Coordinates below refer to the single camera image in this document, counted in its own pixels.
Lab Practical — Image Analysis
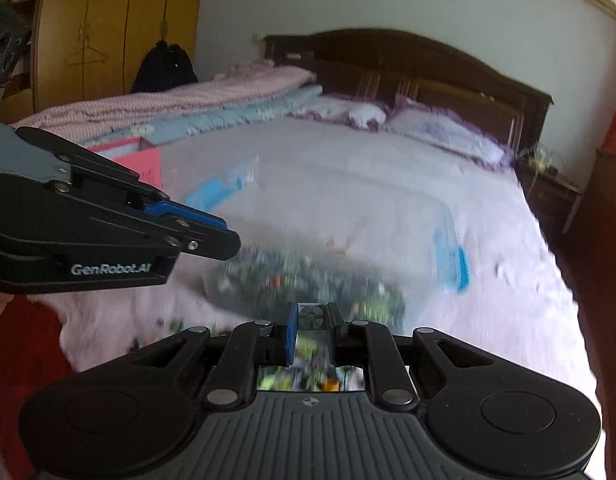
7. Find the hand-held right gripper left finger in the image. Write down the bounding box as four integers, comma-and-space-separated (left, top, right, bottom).
122, 304, 301, 408

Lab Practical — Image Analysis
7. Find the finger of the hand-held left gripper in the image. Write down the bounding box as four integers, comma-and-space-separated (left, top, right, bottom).
15, 126, 229, 231
132, 207, 242, 262

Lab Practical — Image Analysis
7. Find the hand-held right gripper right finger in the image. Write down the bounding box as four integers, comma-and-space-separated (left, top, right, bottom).
326, 303, 494, 407

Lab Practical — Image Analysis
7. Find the toy brick pile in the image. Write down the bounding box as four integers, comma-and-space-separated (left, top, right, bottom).
128, 317, 366, 392

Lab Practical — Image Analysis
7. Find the grey square toy brick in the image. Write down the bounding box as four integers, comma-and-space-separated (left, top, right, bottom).
297, 303, 329, 332

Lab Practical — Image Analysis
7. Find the clear plastic storage box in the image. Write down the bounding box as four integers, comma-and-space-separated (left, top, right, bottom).
185, 155, 471, 331

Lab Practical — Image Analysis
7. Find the dense toy brick heap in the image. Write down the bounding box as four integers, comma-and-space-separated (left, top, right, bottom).
215, 247, 406, 331

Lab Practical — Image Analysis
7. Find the pink cardboard box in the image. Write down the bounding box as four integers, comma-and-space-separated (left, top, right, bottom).
85, 135, 163, 191

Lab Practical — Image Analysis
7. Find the light blue floral quilt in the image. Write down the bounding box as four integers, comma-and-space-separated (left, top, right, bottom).
78, 85, 323, 146

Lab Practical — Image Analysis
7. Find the pink quilt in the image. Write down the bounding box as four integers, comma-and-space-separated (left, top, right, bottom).
18, 57, 319, 131

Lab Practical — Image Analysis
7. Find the black backpack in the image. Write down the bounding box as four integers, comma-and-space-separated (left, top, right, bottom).
132, 40, 199, 95

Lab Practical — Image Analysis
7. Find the white pillow purple frill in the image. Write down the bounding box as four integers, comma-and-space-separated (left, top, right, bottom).
293, 92, 389, 131

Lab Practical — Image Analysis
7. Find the grey plastic basket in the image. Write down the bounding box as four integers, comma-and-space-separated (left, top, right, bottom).
0, 0, 32, 95

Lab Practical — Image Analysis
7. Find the yellow wooden wardrobe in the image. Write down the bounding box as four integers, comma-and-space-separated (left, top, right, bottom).
0, 0, 209, 126

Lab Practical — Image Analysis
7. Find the wooden nightstand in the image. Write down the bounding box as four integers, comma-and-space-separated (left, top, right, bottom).
515, 155, 586, 233

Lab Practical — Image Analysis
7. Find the dark wooden headboard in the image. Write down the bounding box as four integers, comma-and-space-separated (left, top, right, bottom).
263, 27, 554, 151

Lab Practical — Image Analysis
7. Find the brown wooden cabinet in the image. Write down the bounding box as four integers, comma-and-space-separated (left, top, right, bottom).
563, 147, 616, 321

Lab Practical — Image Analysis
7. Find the wire clothes hanger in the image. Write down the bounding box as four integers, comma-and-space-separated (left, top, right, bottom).
64, 22, 109, 67

